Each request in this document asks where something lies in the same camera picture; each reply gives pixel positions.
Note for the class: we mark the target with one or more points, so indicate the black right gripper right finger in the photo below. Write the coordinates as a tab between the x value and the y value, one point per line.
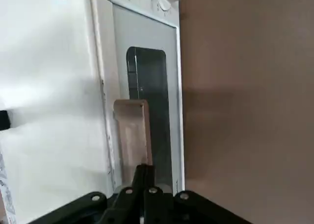
169	209

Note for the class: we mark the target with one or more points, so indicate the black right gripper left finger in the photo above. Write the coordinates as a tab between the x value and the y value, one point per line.
117	206

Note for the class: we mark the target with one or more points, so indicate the white oven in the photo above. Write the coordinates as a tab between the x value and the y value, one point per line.
49	86

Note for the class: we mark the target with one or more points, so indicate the white oven knob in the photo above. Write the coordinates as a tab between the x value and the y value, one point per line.
162	2

